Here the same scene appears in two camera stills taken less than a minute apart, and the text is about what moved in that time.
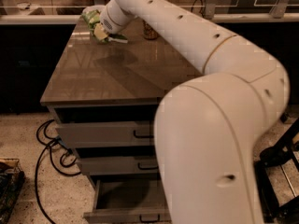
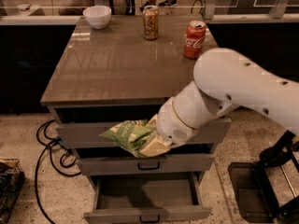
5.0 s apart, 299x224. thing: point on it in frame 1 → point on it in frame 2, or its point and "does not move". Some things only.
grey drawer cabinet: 105,98 does not move
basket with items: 12,179 does not move
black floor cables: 51,157 does not move
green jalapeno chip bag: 92,19 → 130,135
